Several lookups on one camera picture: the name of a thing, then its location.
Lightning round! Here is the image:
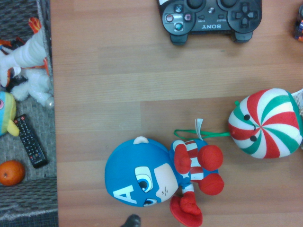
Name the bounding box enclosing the orange fruit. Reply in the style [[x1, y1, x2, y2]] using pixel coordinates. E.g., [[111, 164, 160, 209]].
[[0, 160, 26, 187]]

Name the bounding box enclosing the black Sony game controller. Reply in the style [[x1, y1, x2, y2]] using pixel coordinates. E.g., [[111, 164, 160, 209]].
[[157, 0, 263, 45]]

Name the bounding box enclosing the small black orange toy car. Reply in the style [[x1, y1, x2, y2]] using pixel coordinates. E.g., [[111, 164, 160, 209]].
[[294, 4, 303, 43]]

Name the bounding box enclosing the white plush with orange hair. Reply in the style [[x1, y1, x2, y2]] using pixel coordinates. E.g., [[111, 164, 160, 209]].
[[0, 17, 55, 109]]

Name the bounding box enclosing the grey woven basket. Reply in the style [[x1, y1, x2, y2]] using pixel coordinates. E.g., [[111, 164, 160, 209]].
[[0, 0, 59, 227]]

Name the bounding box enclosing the black TV remote control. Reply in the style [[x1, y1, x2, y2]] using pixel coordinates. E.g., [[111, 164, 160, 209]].
[[13, 114, 48, 169]]

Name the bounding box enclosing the red green peppermint plush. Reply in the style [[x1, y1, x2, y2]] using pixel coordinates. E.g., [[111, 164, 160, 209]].
[[174, 88, 303, 159]]

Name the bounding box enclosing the Captain America plush doll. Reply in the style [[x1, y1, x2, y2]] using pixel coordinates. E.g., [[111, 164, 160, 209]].
[[104, 136, 225, 227]]

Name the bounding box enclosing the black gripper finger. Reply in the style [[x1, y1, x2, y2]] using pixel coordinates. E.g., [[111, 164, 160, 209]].
[[120, 214, 142, 227]]

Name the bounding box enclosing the blue yellow fish plush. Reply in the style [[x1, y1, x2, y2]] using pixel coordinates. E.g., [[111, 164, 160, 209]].
[[0, 91, 20, 137]]

